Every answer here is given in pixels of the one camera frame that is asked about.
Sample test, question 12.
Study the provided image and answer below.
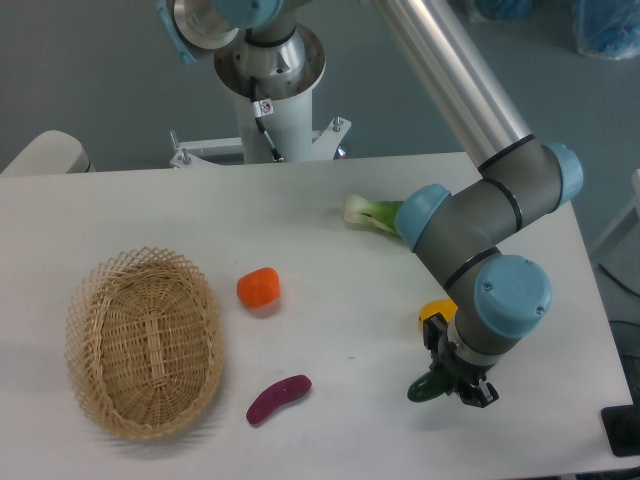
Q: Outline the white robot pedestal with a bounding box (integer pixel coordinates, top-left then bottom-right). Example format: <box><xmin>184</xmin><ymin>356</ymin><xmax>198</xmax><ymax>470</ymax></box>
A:
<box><xmin>170</xmin><ymin>24</ymin><xmax>352</xmax><ymax>168</ymax></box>

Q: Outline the green bok choy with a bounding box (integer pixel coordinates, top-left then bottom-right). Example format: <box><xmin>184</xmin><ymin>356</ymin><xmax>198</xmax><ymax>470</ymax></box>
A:
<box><xmin>342</xmin><ymin>194</ymin><xmax>403</xmax><ymax>238</ymax></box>

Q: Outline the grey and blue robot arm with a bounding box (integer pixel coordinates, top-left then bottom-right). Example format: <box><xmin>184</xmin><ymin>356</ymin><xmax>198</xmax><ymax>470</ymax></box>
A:
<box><xmin>156</xmin><ymin>1</ymin><xmax>583</xmax><ymax>407</ymax></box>

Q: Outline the white chair back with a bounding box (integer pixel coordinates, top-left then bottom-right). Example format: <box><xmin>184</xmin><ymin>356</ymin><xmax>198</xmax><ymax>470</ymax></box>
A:
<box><xmin>1</xmin><ymin>130</ymin><xmax>96</xmax><ymax>178</ymax></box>

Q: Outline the woven wicker basket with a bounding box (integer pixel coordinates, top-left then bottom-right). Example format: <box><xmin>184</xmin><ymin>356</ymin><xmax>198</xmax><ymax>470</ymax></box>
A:
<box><xmin>65</xmin><ymin>247</ymin><xmax>224</xmax><ymax>440</ymax></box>

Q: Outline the yellow bell pepper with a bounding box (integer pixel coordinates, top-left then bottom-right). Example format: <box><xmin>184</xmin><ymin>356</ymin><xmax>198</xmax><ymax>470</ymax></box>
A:
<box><xmin>419</xmin><ymin>298</ymin><xmax>458</xmax><ymax>328</ymax></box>

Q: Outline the green cucumber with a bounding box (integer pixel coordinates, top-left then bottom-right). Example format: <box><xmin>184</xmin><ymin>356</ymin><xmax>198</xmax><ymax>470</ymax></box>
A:
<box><xmin>407</xmin><ymin>368</ymin><xmax>455</xmax><ymax>403</ymax></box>

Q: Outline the black cable on pedestal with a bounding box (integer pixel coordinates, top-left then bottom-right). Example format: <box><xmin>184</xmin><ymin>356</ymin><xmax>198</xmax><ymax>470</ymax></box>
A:
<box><xmin>248</xmin><ymin>74</ymin><xmax>287</xmax><ymax>163</ymax></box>

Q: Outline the blue plastic bag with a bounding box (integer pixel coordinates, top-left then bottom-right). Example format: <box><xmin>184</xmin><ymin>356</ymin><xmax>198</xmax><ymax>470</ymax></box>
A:
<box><xmin>572</xmin><ymin>0</ymin><xmax>639</xmax><ymax>61</ymax></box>

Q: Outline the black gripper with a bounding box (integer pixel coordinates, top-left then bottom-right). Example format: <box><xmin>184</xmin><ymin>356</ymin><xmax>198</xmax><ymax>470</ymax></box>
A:
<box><xmin>422</xmin><ymin>313</ymin><xmax>499</xmax><ymax>407</ymax></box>

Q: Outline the purple sweet potato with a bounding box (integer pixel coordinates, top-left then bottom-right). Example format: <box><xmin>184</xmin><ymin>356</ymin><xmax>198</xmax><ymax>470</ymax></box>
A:
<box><xmin>246</xmin><ymin>374</ymin><xmax>313</xmax><ymax>426</ymax></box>

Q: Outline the black device at table edge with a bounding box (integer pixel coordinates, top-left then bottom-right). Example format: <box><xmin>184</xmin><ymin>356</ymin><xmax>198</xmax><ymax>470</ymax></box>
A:
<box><xmin>601</xmin><ymin>405</ymin><xmax>639</xmax><ymax>457</ymax></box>

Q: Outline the orange bell pepper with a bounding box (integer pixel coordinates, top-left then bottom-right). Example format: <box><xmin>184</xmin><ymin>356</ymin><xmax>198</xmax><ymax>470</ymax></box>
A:
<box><xmin>236</xmin><ymin>267</ymin><xmax>281</xmax><ymax>309</ymax></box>

